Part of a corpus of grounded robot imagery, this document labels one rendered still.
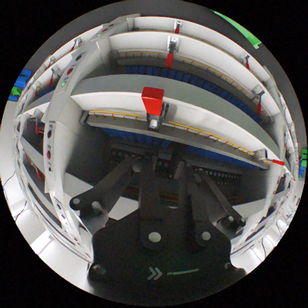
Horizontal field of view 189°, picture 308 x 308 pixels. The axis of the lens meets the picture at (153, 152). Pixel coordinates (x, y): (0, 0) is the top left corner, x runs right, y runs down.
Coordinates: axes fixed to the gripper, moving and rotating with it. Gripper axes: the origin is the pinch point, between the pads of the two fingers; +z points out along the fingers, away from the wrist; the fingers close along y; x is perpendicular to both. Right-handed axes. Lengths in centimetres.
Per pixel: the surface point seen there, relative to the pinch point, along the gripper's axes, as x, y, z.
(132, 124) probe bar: 4.7, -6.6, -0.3
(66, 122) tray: 4.4, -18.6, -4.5
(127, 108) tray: 7.2, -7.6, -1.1
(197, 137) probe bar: 4.9, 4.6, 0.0
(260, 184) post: -3.5, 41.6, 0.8
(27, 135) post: -6, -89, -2
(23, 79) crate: 47, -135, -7
